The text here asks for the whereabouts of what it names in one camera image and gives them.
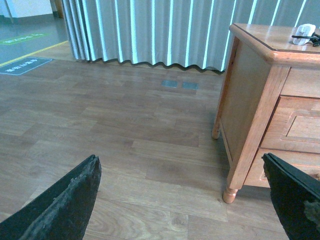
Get grey striped curtain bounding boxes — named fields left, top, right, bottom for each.
left=62, top=0, right=320, bottom=71

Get right metal floor socket plate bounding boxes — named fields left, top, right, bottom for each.
left=182, top=82, right=199, bottom=91

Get metal floor socket plate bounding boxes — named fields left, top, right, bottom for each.
left=182, top=82, right=199, bottom=91
left=161, top=80, right=178, bottom=88

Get wooden drawer cabinet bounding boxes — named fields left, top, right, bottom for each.
left=212, top=23, right=320, bottom=204

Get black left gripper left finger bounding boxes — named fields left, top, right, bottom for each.
left=0, top=155, right=102, bottom=240

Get white charger with black cable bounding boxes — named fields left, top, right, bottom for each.
left=291, top=23, right=320, bottom=47

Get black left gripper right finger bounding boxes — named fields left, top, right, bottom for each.
left=262, top=153, right=320, bottom=240

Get left metal floor socket plate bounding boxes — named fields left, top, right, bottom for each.
left=161, top=80, right=178, bottom=88

